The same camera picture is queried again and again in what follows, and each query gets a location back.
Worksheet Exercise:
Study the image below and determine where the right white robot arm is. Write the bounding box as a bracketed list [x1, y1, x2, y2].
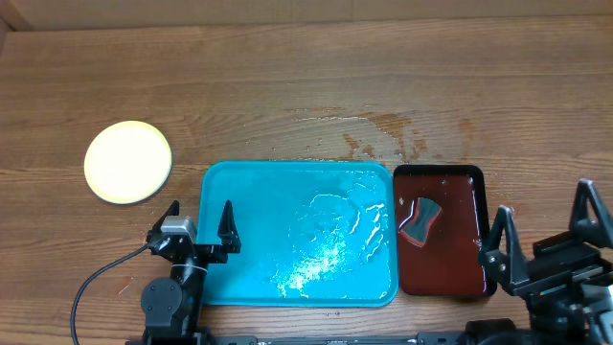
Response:
[478, 178, 612, 344]

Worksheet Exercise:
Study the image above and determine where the teal plastic tray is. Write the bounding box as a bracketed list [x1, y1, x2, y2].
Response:
[197, 161, 398, 308]

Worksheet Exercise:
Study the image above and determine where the yellow plate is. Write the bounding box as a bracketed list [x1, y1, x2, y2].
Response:
[83, 121, 172, 204]

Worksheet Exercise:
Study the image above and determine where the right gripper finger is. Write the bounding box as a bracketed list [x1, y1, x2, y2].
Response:
[569, 178, 612, 248]
[478, 205, 530, 288]

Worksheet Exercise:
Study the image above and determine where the red black sponge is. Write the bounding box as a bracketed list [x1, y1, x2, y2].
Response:
[398, 197, 442, 247]

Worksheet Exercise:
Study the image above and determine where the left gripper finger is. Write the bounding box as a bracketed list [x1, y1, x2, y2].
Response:
[151, 200, 180, 232]
[217, 200, 240, 245]

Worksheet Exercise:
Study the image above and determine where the dark red water tray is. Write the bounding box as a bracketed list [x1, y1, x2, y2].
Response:
[393, 165, 496, 299]

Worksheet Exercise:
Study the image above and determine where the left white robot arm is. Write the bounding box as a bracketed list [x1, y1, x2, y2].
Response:
[141, 201, 241, 344]

